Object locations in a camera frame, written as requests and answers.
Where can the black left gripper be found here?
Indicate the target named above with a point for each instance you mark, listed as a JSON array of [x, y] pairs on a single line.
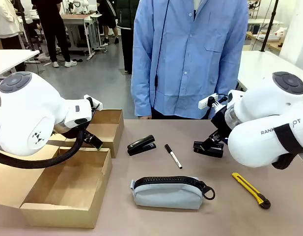
[[75, 132]]

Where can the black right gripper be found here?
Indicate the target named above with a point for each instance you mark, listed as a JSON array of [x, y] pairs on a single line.
[[221, 123]]

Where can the black white marker pen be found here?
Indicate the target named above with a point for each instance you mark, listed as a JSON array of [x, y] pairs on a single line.
[[173, 156]]

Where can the black stapler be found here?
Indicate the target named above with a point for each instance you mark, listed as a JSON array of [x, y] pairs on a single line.
[[141, 145]]

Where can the yellow utility knife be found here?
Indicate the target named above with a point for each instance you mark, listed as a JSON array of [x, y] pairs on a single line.
[[249, 188]]

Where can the grey zipper pencil case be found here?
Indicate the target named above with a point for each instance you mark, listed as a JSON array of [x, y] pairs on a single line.
[[166, 195]]

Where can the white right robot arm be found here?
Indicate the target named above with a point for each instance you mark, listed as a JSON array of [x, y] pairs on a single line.
[[264, 118]]

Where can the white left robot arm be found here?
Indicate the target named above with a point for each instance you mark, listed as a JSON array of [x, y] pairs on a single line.
[[26, 110]]

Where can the small open cardboard box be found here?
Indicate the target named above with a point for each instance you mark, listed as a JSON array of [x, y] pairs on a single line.
[[109, 130]]

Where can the large open cardboard box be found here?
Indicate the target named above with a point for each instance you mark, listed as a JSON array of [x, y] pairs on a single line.
[[67, 186]]

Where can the person right hand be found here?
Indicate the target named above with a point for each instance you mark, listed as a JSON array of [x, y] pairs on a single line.
[[145, 117]]

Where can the person in blue shirt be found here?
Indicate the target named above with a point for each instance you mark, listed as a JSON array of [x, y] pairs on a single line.
[[190, 61]]

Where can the bystander in dark jacket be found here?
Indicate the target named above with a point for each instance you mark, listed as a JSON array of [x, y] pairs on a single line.
[[126, 37]]

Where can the wooden background table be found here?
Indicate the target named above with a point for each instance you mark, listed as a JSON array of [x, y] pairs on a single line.
[[266, 43]]

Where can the brown-topped background desk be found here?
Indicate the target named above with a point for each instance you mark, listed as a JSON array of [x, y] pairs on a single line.
[[80, 27]]

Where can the bystander with white sneakers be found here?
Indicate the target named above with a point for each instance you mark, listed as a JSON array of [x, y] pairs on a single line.
[[53, 32]]

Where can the white side table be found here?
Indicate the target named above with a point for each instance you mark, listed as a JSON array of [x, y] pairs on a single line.
[[8, 60]]

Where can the bystander in black shorts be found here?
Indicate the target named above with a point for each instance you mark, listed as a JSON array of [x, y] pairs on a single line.
[[109, 17]]

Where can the white background long table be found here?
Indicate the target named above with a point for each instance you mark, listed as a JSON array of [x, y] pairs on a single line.
[[261, 22]]

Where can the white plastic bag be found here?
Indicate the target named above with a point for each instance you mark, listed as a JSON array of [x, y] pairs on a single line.
[[282, 31]]

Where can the black tripod pole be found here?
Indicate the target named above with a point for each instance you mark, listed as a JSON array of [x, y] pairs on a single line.
[[270, 24]]

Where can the black stand pole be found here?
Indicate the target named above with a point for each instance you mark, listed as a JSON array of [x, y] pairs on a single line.
[[26, 24]]

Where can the bystander in white coat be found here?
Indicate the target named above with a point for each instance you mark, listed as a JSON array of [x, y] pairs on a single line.
[[5, 22]]

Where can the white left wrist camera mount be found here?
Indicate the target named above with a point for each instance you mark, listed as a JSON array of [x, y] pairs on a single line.
[[97, 102]]

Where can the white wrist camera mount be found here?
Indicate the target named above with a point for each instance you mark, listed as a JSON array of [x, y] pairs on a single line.
[[205, 102], [97, 102]]

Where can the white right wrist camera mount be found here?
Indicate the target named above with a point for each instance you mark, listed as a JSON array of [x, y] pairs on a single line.
[[205, 102]]

